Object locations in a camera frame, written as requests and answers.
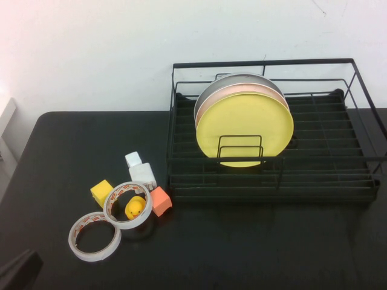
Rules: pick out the white double-sided tape roll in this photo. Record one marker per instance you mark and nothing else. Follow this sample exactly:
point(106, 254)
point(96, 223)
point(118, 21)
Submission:
point(127, 226)
point(90, 256)

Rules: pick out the yellow rubber duck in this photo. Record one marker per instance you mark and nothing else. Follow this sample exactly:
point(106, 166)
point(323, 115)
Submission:
point(134, 207)

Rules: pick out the orange foam cube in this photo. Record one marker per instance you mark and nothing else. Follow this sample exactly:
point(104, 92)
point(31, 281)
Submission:
point(160, 199)

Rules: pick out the grey plate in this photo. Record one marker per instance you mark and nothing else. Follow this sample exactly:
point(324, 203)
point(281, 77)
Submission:
point(232, 78)

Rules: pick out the pale pink plate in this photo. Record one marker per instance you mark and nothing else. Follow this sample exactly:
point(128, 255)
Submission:
point(242, 88)

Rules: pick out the yellow foam cube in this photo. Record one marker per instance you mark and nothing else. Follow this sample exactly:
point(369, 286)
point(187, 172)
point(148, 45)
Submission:
point(101, 190)

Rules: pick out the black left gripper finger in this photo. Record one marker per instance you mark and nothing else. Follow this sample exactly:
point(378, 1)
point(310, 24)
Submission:
point(21, 272)

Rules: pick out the white plastic bottle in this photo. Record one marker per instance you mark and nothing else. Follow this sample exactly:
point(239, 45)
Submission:
point(140, 173)

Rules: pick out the yellow plate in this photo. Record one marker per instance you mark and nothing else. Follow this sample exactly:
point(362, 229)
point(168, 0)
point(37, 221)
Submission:
point(242, 121)

